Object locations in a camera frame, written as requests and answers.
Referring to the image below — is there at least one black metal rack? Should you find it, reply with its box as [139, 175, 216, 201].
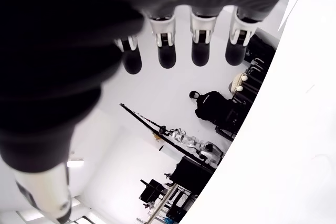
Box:
[243, 27, 279, 104]

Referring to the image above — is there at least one black frame chair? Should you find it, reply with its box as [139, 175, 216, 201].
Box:
[214, 103, 249, 142]

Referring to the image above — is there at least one beige round cushion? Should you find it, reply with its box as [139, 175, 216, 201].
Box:
[228, 73, 249, 94]

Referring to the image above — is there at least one grey metal shelf frame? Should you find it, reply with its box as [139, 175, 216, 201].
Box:
[146, 184, 200, 223]

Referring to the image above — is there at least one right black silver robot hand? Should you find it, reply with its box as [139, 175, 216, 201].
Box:
[0, 0, 305, 224]

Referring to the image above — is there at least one black box on stand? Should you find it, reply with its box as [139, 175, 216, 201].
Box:
[139, 178, 169, 201]

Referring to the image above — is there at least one ceiling light panel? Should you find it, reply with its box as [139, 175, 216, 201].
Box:
[67, 158, 85, 168]

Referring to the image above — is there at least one black cabinet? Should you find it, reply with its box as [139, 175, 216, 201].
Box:
[173, 155, 217, 196]

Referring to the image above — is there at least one black backpack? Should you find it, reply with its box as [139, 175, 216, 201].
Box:
[188, 90, 249, 130]

